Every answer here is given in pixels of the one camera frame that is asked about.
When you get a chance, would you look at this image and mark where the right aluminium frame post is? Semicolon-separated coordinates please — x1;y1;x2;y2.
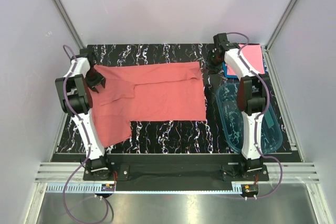
265;0;299;51

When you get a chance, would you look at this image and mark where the slotted cable duct rail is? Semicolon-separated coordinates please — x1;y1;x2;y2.
46;182;254;195

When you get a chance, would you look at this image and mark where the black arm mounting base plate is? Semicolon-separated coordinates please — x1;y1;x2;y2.
83;154;269;193

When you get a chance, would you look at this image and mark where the aluminium frame post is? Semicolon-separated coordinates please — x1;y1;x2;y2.
52;0;85;49
265;0;299;51

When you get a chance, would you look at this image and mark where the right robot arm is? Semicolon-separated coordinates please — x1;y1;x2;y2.
207;32;270;180

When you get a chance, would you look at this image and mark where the coral red t shirt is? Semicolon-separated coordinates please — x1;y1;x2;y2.
91;61;206;147

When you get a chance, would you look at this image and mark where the left aluminium frame post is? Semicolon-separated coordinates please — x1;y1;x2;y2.
52;0;85;49

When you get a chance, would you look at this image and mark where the folded pink t shirt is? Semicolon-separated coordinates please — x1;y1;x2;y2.
225;44;264;79

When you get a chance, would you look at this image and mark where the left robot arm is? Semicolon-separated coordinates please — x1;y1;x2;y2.
55;48;113;180

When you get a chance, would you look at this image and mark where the folded blue t shirt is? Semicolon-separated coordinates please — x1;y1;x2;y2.
223;59;267;79

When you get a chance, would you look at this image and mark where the teal transparent plastic basket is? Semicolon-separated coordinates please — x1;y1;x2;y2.
216;83;283;154

